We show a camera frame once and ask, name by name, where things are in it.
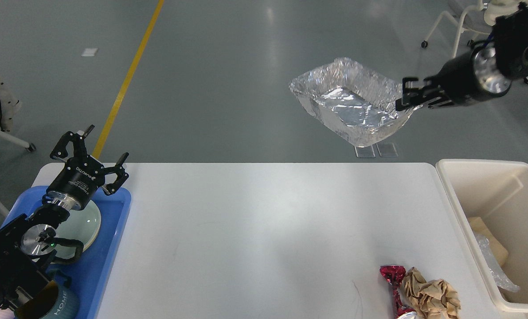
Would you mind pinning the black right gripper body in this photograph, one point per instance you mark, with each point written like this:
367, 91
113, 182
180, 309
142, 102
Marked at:
472, 77

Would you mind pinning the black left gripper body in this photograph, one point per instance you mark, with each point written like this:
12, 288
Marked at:
76, 183

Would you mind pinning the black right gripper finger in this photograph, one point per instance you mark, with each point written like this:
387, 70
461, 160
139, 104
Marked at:
416, 93
435, 101

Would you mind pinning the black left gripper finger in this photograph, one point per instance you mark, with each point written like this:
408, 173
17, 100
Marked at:
71, 149
119, 171

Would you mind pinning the light green plate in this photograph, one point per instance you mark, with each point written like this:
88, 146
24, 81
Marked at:
87, 220

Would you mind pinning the aluminium foil tray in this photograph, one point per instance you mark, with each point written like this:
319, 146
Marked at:
352, 100

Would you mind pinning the dark green mug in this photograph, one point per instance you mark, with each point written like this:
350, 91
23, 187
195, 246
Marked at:
55, 301

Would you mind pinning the large brown paper bag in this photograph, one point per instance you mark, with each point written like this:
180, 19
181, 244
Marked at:
478, 227

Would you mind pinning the pink ribbed mug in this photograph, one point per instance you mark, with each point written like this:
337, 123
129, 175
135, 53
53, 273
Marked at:
7, 314

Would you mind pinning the red white crushed can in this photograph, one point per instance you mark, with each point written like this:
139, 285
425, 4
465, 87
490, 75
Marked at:
394, 275

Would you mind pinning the brown paper ball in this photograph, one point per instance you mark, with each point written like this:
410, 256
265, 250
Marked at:
433, 299

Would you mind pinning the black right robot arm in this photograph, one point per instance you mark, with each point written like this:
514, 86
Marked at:
509, 37

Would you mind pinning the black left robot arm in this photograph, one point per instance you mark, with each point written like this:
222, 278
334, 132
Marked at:
14, 263

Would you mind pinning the pink plate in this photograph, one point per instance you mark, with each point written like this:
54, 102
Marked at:
91, 241

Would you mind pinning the right floor outlet plate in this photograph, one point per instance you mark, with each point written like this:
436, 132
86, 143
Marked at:
387, 150

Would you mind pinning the floor outlet plate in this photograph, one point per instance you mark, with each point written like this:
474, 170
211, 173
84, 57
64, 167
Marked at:
365, 152
387, 150

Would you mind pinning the white chair on casters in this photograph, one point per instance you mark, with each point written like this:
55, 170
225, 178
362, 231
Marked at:
475, 16

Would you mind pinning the left floor outlet plate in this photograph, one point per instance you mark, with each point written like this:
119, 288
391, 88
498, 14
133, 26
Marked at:
365, 152

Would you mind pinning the blue plastic tray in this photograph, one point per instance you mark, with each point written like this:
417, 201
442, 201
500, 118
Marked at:
90, 272

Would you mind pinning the beige plastic bin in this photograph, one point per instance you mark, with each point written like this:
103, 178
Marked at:
497, 192

